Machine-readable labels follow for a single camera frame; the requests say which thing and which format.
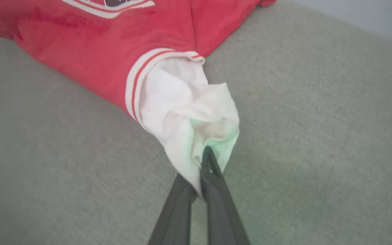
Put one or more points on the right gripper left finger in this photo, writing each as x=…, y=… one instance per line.
x=174, y=221

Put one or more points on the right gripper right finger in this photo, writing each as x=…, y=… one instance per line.
x=221, y=211

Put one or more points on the red jersey with white sleeves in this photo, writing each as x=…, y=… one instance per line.
x=97, y=51

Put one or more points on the grey fabric sofa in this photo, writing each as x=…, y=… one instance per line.
x=318, y=136

